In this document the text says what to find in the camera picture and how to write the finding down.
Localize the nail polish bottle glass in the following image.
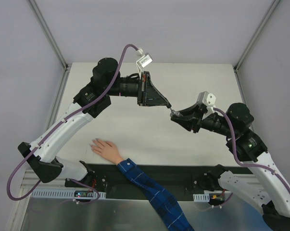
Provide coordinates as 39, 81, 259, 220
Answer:
170, 110, 182, 117

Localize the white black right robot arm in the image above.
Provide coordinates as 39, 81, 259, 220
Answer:
170, 103, 290, 231

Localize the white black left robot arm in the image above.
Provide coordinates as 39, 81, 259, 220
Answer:
18, 54, 171, 187

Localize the blue plaid sleeve forearm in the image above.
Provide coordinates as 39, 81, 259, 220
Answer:
117, 158, 194, 231

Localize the person's bare hand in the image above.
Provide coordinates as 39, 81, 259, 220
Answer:
90, 139, 124, 165

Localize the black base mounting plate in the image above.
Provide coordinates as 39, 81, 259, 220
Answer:
64, 159, 227, 205

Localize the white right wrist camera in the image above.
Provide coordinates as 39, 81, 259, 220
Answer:
196, 91, 216, 116

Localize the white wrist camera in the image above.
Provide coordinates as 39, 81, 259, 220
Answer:
196, 91, 216, 116
136, 48, 152, 75

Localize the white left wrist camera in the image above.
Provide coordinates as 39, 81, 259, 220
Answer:
136, 48, 152, 75

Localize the aluminium frame post right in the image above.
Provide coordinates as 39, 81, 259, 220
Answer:
234, 0, 282, 73

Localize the aluminium frame post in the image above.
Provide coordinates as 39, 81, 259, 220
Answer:
234, 0, 282, 73
26, 0, 69, 70

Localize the white slotted cable duct right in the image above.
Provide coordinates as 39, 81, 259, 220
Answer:
193, 193, 210, 203

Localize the white slotted cable duct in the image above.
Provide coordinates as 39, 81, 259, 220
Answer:
31, 189, 98, 200
193, 193, 210, 203

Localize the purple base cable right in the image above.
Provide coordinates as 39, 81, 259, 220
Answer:
195, 190, 234, 211

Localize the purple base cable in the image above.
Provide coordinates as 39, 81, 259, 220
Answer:
65, 178, 101, 205
195, 190, 234, 211

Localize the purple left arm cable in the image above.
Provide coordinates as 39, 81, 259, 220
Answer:
6, 44, 139, 201

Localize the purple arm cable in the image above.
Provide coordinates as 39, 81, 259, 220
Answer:
6, 44, 139, 201
213, 107, 290, 206

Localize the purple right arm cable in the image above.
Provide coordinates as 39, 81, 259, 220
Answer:
213, 107, 290, 206

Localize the aluminium frame post left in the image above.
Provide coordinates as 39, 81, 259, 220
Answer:
26, 0, 69, 70

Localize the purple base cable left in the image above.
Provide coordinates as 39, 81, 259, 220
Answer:
65, 178, 101, 205

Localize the white slotted cable duct left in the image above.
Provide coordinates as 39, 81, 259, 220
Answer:
31, 189, 98, 200

